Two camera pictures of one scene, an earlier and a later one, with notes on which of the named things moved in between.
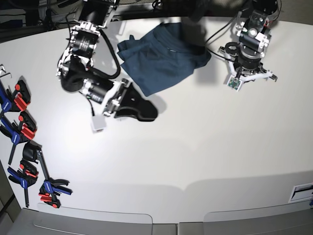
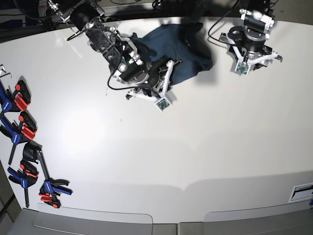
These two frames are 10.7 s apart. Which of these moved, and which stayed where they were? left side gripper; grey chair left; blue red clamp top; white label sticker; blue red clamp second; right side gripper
Moved: right side gripper; left side gripper
Stayed: grey chair left; white label sticker; blue red clamp top; blue red clamp second
